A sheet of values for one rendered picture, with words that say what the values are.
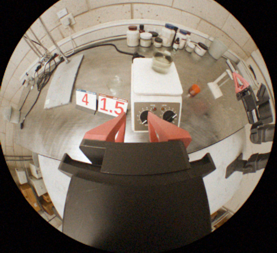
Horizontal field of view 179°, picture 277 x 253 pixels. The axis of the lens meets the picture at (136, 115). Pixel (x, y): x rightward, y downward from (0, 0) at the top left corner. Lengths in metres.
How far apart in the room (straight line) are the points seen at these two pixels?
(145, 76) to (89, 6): 0.55
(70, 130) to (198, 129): 0.44
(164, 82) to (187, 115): 0.15
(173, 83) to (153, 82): 0.05
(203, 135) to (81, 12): 0.82
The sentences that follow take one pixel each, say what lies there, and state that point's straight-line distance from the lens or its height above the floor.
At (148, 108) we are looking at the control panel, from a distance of 0.21.
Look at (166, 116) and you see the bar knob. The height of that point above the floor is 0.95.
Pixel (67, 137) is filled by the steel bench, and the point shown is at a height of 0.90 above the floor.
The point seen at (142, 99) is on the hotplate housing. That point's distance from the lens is 0.21.
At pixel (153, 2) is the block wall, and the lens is 0.62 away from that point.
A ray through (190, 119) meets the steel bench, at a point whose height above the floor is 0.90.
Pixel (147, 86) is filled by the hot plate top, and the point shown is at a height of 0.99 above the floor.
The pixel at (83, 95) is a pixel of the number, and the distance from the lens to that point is 0.31.
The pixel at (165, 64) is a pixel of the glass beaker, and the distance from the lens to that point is 0.20.
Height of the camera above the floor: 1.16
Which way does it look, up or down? 75 degrees down
